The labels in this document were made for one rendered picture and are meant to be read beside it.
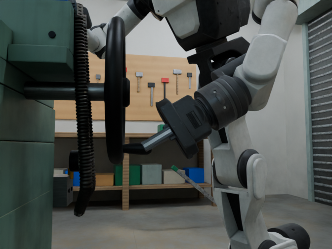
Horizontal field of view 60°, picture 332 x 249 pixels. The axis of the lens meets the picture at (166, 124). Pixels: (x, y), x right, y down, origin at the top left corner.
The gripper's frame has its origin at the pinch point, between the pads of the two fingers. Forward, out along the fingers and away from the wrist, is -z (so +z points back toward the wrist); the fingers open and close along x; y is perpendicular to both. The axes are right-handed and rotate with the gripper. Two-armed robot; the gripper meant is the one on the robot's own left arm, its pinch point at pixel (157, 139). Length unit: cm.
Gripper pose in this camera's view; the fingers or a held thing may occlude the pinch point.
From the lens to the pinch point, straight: 54.5
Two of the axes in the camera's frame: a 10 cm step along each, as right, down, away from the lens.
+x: -5.1, -8.4, 1.8
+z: 8.6, -4.9, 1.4
